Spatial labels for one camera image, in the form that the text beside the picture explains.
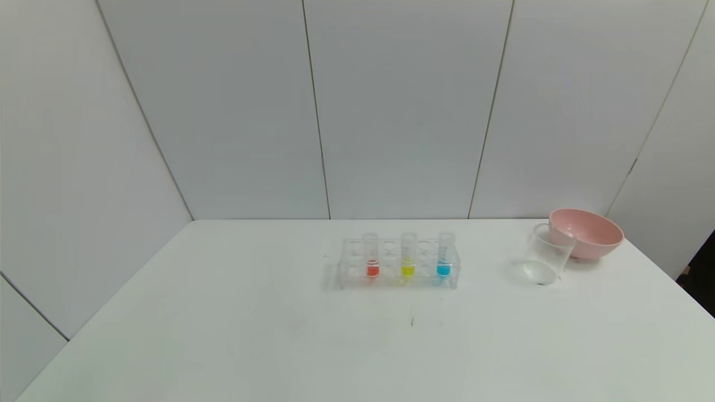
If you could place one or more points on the clear plastic beaker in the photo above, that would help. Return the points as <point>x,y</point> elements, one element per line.
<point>550,251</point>

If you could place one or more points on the test tube with red pigment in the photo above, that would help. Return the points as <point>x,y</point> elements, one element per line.
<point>372,268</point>

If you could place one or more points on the test tube with blue pigment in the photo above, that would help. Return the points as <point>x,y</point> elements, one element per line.
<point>444,269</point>

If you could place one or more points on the test tube with yellow pigment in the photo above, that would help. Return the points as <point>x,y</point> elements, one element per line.
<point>408,269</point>

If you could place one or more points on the pink plastic bowl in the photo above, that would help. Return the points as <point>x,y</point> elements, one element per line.
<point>592,234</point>

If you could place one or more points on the clear plastic test tube rack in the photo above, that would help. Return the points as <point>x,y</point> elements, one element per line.
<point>391,279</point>

